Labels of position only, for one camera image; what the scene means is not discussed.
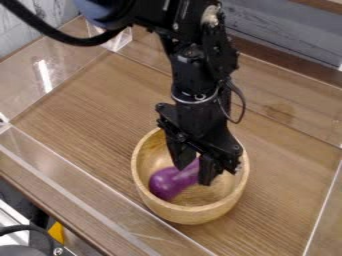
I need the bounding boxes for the clear acrylic corner bracket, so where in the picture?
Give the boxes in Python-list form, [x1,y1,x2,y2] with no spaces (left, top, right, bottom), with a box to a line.
[85,22,132,53]

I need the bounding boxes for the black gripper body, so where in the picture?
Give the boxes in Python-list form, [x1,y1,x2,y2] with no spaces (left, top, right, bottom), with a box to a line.
[155,96,243,174]

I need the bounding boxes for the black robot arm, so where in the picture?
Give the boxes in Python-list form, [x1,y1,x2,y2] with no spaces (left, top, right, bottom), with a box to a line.
[73,0,243,186]

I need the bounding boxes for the brown wooden bowl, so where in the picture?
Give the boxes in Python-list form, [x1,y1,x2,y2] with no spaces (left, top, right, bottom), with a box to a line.
[131,128,250,225]

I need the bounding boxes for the yellow black machine base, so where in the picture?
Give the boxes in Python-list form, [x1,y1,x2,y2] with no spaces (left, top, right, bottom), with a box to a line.
[0,179,103,256]

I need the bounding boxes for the purple toy eggplant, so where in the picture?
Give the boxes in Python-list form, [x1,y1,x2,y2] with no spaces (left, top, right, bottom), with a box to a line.
[148,159,199,201]

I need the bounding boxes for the clear acrylic tray walls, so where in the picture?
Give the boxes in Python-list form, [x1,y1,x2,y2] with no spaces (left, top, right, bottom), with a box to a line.
[0,30,342,256]

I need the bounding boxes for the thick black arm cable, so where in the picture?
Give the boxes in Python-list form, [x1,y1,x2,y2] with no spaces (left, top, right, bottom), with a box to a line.
[0,0,131,48]

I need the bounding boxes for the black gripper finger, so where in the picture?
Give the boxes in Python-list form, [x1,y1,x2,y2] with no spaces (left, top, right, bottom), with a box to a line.
[165,133,196,170]
[197,153,223,186]

